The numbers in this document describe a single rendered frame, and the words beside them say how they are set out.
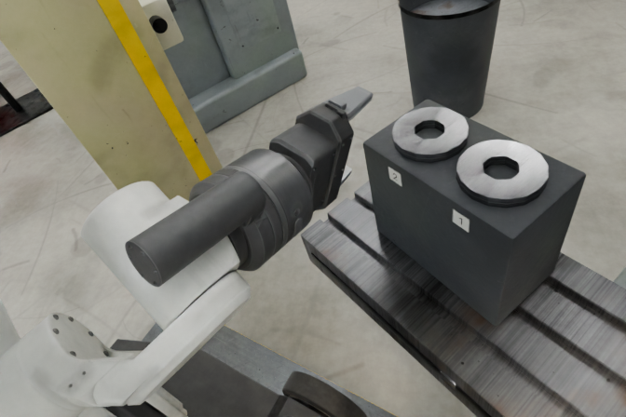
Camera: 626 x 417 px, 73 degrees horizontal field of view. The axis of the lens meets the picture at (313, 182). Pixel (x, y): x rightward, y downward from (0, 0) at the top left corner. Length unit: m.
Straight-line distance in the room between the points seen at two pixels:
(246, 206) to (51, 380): 0.16
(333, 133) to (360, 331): 1.34
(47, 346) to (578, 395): 0.51
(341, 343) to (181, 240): 1.44
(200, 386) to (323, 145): 0.83
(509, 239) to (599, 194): 1.71
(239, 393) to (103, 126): 1.07
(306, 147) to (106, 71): 1.33
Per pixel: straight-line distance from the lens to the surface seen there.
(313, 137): 0.40
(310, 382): 1.01
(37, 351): 0.34
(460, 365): 0.58
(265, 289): 1.87
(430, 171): 0.50
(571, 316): 0.63
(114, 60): 1.66
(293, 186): 0.36
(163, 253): 0.27
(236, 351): 1.32
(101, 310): 2.21
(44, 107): 4.08
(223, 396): 1.09
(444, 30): 2.09
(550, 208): 0.48
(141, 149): 1.81
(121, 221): 0.32
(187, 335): 0.31
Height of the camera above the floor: 1.52
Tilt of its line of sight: 44 degrees down
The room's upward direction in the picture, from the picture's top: 17 degrees counter-clockwise
